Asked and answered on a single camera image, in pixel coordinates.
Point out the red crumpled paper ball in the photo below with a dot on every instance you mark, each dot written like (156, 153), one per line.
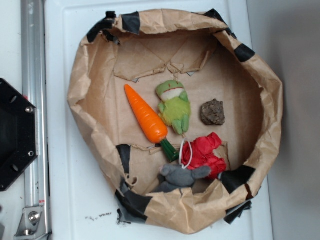
(200, 152)

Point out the orange plastic toy carrot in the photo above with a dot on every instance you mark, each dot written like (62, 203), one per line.
(151, 124)

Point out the green plush frog toy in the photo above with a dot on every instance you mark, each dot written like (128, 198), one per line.
(174, 107)

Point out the metal corner bracket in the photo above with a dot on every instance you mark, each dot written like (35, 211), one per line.
(32, 225)

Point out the brown grey rock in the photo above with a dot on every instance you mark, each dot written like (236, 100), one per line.
(212, 113)

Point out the brown paper bag container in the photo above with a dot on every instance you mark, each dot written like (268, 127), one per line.
(144, 49)

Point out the grey plush mouse toy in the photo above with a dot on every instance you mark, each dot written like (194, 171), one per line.
(174, 177)

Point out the aluminium extrusion rail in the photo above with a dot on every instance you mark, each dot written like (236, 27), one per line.
(33, 53)

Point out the black hexagonal robot base plate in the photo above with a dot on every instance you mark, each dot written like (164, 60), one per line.
(18, 138)

